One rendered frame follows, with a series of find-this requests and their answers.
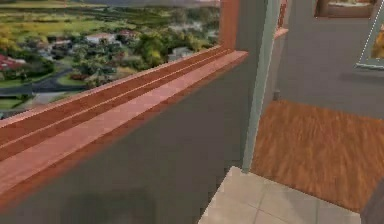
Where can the red wooden framed window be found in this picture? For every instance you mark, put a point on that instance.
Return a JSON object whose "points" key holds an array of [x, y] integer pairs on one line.
{"points": [[281, 23], [110, 100]]}

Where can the dark grey furniture edge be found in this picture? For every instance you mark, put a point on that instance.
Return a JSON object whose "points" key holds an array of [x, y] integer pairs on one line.
{"points": [[375, 206]]}

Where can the pale green door frame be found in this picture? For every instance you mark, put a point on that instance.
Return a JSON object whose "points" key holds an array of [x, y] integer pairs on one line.
{"points": [[260, 83]]}

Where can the brown framed wall picture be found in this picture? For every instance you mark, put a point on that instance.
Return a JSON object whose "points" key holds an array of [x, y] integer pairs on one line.
{"points": [[343, 8]]}

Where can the grey framed wall picture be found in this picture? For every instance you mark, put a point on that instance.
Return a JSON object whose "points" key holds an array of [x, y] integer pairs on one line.
{"points": [[373, 46]]}

